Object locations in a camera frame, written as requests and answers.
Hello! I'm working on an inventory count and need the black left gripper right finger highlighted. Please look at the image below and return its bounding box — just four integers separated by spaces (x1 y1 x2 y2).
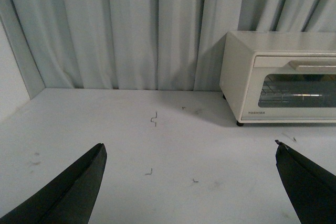
275 140 335 223

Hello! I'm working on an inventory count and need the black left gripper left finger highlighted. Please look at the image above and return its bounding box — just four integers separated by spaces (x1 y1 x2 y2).
1 143 107 223

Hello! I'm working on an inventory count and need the white oven door with window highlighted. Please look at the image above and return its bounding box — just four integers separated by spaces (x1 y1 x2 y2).
241 56 335 121

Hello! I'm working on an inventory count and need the white Toshiba toaster oven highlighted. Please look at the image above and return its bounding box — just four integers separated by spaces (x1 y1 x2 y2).
220 31 335 125

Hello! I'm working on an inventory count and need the grey pleated curtain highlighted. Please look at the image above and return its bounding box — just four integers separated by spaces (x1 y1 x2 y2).
1 0 335 98

